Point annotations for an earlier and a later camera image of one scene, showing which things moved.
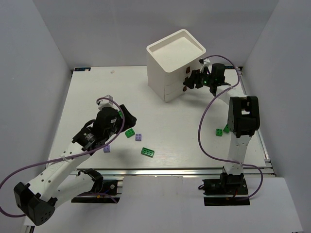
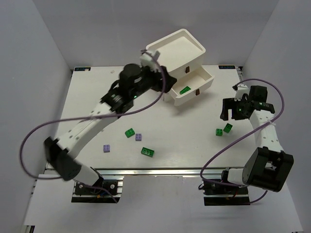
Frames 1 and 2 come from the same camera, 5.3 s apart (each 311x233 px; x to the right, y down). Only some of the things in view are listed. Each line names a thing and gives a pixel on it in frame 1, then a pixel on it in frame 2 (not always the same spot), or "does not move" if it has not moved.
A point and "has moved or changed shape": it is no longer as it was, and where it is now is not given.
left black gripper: x=125 y=116 to x=162 y=79
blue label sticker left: x=82 y=69 does not move
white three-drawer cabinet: x=171 y=60 has moved or changed shape
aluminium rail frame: x=189 y=135 does not move
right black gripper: x=198 y=79 to x=234 y=108
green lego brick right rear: x=227 y=128 does not move
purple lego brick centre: x=138 y=137 does not move
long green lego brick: x=146 y=152 does not move
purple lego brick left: x=107 y=149 does not move
